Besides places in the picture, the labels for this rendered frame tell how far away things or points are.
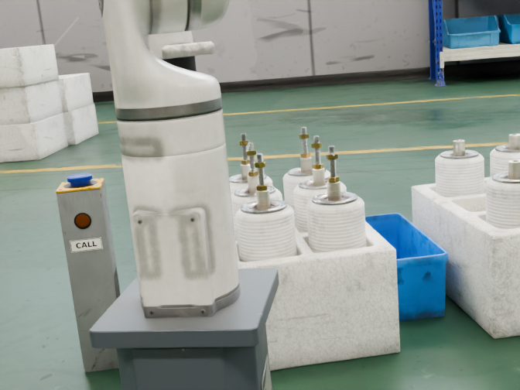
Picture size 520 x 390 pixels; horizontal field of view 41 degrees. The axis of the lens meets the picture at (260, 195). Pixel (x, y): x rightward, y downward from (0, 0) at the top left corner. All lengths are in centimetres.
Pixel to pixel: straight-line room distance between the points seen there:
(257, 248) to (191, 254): 53
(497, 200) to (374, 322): 29
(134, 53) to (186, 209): 13
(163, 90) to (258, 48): 560
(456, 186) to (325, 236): 40
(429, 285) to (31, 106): 263
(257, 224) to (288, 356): 22
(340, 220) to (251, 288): 48
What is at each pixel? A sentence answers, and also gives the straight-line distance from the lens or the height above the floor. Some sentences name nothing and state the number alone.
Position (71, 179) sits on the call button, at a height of 33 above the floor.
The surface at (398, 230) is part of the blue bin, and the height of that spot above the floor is 8.
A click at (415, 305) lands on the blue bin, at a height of 3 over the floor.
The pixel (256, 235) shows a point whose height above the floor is 22.
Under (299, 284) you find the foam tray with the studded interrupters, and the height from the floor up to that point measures 14.
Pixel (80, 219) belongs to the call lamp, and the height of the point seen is 27.
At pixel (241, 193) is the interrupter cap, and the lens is 125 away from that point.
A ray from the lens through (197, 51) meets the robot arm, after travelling 116.
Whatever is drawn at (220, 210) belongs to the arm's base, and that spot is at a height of 39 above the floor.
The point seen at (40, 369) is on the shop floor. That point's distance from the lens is 130.
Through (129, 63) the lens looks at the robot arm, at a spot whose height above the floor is 52.
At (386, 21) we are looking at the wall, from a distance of 609.
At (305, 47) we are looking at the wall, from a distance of 612.
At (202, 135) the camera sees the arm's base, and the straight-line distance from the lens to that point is 58.
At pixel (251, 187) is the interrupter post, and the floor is 26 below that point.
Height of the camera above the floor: 54
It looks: 13 degrees down
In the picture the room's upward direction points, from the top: 5 degrees counter-clockwise
